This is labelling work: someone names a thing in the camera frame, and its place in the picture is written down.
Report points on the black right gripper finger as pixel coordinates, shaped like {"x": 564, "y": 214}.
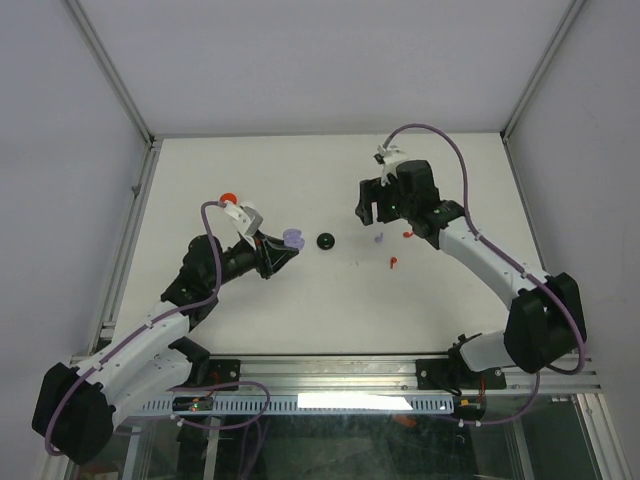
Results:
{"x": 364, "y": 212}
{"x": 367, "y": 191}

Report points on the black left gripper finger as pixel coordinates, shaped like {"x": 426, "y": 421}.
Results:
{"x": 278, "y": 258}
{"x": 274, "y": 243}

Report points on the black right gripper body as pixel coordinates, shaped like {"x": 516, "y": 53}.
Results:
{"x": 388, "y": 202}

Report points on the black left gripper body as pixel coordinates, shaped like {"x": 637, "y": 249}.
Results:
{"x": 263, "y": 259}

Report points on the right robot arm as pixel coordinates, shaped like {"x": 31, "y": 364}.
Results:
{"x": 545, "y": 316}

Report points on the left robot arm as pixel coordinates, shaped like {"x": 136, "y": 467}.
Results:
{"x": 79, "y": 407}

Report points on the orange round charging case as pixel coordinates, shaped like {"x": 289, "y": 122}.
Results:
{"x": 229, "y": 197}

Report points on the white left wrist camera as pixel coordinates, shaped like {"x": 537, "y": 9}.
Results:
{"x": 244, "y": 217}

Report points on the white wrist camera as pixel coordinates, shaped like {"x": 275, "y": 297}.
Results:
{"x": 390, "y": 158}
{"x": 244, "y": 217}

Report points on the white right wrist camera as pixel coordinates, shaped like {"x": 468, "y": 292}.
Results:
{"x": 390, "y": 158}

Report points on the aluminium mounting rail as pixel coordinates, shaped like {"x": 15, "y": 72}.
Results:
{"x": 293, "y": 373}

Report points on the white slotted cable duct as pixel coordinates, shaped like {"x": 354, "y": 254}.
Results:
{"x": 299, "y": 404}

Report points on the aluminium frame post right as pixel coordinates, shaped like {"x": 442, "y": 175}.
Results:
{"x": 561, "y": 32}

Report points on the aluminium frame post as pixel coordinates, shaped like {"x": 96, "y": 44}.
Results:
{"x": 105, "y": 63}
{"x": 561, "y": 32}

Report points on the aluminium frame post left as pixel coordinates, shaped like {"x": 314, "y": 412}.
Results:
{"x": 105, "y": 63}

